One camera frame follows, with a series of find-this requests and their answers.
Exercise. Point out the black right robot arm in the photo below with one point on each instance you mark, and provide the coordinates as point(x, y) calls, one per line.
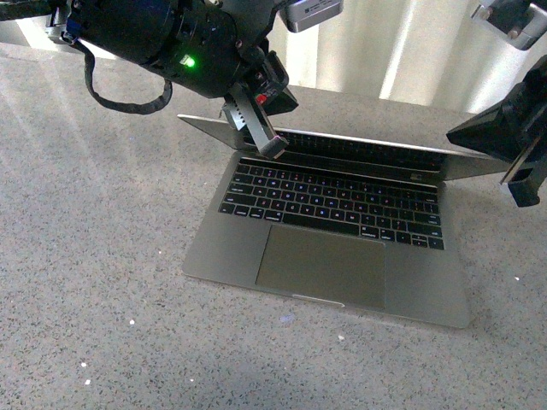
point(214, 48)

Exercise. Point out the white curtain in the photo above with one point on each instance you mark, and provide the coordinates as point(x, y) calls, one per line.
point(429, 53)

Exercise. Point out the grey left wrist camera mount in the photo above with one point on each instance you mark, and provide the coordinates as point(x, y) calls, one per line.
point(519, 23)

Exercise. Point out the grey laptop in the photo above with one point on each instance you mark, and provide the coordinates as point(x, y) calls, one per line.
point(349, 222)

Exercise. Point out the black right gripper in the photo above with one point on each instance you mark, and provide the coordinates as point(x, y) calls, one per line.
point(266, 93)

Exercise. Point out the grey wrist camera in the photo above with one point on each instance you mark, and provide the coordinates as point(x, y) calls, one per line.
point(304, 14)

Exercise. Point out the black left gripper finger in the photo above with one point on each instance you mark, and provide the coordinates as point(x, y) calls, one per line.
point(514, 130)

